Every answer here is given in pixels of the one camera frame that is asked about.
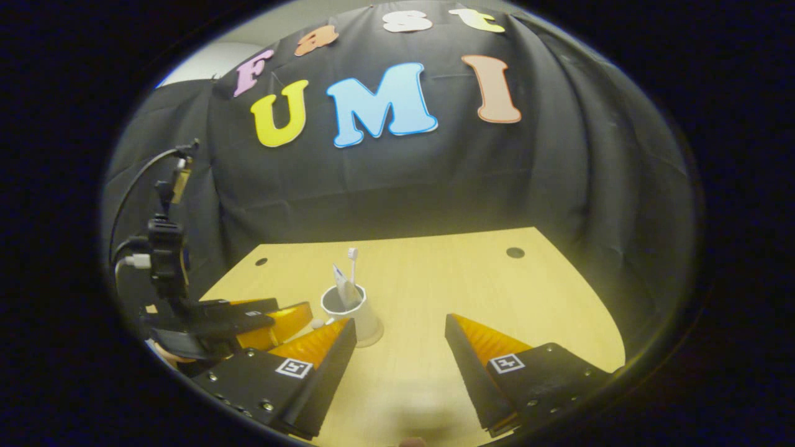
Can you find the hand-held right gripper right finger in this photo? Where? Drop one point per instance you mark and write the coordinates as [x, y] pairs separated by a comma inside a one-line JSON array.
[[475, 379]]

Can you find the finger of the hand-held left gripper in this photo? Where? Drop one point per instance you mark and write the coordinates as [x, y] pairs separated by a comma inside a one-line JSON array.
[[286, 323], [242, 307]]

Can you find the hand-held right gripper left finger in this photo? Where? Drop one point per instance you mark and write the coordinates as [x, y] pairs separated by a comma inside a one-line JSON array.
[[329, 379]]

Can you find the white toothpaste tube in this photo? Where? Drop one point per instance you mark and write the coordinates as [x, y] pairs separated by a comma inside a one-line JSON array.
[[345, 292]]

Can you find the white and lilac toothbrush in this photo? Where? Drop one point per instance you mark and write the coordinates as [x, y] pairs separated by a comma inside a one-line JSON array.
[[353, 267]]

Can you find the light wooden desktop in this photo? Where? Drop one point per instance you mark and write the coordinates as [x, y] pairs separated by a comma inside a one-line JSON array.
[[422, 279]]

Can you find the black backdrop cloth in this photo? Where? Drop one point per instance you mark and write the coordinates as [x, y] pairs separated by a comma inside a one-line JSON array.
[[497, 180]]

